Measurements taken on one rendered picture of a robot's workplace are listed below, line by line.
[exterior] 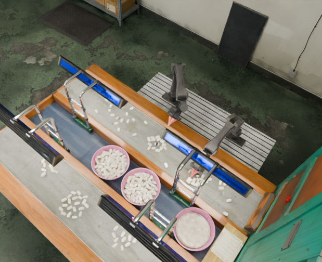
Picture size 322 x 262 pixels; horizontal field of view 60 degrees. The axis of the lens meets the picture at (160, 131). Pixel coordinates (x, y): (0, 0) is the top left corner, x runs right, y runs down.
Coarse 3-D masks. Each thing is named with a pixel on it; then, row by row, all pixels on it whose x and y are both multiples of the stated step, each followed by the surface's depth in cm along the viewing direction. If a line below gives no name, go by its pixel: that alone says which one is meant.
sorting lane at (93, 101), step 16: (96, 96) 230; (112, 112) 222; (128, 112) 223; (112, 128) 214; (128, 128) 215; (144, 128) 216; (160, 128) 217; (128, 144) 207; (144, 144) 208; (160, 144) 209; (160, 160) 202; (176, 160) 203; (192, 176) 197; (208, 192) 191; (224, 192) 192; (256, 192) 193; (224, 208) 185; (240, 208) 186; (240, 224) 180
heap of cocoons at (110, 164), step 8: (104, 152) 202; (112, 152) 203; (120, 152) 205; (96, 160) 198; (104, 160) 201; (112, 160) 199; (120, 160) 201; (96, 168) 197; (104, 168) 195; (112, 168) 197; (120, 168) 196; (104, 176) 193; (112, 176) 192
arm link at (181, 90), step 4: (172, 64) 206; (176, 64) 201; (184, 64) 202; (172, 68) 206; (176, 68) 201; (180, 68) 201; (184, 68) 206; (176, 72) 201; (180, 72) 200; (176, 76) 202; (180, 76) 200; (176, 80) 202; (180, 80) 199; (180, 84) 198; (176, 88) 199; (180, 88) 197; (184, 88) 198; (176, 92) 200; (180, 92) 197; (184, 92) 197; (180, 96) 197; (184, 96) 197
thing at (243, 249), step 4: (284, 180) 189; (280, 184) 194; (276, 192) 187; (252, 236) 167; (248, 240) 170; (244, 244) 172; (244, 248) 164; (240, 252) 169; (244, 252) 162; (240, 256) 161; (236, 260) 165
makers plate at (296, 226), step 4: (300, 220) 106; (296, 224) 109; (300, 224) 105; (292, 228) 109; (296, 228) 105; (292, 232) 106; (296, 232) 103; (288, 236) 108; (292, 236) 104; (288, 240) 105; (292, 240) 101; (284, 244) 106; (288, 244) 102; (284, 248) 103
